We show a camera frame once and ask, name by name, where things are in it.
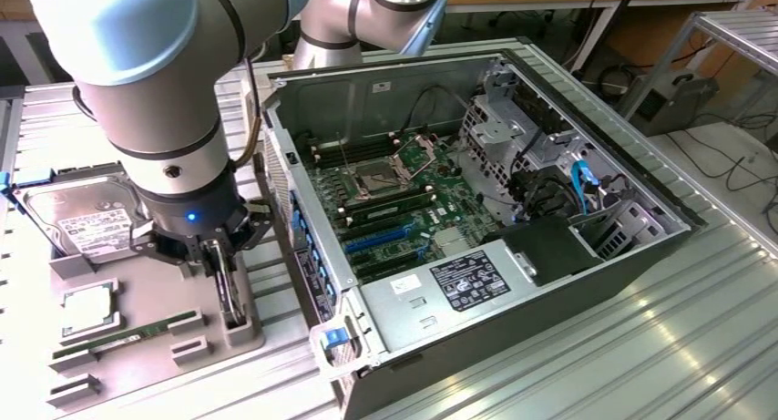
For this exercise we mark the green motherboard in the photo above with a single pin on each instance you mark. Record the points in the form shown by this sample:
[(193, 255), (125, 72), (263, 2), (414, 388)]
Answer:
[(426, 201)]

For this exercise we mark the thin locking lever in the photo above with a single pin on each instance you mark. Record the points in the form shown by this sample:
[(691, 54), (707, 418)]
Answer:
[(344, 153)]

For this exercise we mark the silver CPU chip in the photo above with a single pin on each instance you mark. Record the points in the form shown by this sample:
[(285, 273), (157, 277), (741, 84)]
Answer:
[(89, 311)]

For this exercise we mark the open black PC case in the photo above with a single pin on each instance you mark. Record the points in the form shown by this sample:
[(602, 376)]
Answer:
[(547, 301)]

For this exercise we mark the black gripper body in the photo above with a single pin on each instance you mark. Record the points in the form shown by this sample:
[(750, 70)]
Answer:
[(191, 212)]

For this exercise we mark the small silver heatsink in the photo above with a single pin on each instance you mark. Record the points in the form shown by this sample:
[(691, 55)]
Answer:
[(452, 240)]

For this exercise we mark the silver power supply unit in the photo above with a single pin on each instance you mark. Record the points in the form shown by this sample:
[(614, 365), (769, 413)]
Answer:
[(450, 292)]

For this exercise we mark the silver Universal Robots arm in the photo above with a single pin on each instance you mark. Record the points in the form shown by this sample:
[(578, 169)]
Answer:
[(152, 119)]

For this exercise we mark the metal disk bay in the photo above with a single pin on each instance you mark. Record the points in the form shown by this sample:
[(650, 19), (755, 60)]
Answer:
[(498, 128)]

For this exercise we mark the blue case latch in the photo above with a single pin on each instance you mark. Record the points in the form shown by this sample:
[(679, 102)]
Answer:
[(332, 338)]

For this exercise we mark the installed RAM stick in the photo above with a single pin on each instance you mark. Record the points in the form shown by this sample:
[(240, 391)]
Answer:
[(386, 208)]

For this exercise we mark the metal socket cover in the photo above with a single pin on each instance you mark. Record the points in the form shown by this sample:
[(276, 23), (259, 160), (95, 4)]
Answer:
[(416, 153)]

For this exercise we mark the blue disk bracket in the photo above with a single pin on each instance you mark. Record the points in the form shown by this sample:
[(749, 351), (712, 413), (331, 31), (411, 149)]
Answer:
[(27, 183)]

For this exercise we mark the aluminium frame table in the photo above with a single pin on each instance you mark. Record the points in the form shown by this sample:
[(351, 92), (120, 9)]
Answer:
[(738, 37)]

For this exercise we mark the grey box device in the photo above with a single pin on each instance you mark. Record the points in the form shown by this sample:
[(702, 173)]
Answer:
[(674, 103)]

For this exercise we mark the blue expansion slot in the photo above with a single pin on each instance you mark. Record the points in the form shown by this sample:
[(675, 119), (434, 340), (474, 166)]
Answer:
[(375, 238)]

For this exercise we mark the grey parts rack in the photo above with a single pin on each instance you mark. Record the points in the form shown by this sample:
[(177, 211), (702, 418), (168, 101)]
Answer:
[(152, 370)]

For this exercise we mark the green RAM stick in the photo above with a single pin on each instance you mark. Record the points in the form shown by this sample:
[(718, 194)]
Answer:
[(127, 334)]

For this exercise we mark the hard disk drive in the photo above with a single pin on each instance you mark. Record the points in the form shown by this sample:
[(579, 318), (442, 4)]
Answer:
[(85, 219)]

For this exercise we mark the CPU socket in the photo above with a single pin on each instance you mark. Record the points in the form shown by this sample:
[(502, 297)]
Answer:
[(375, 179)]

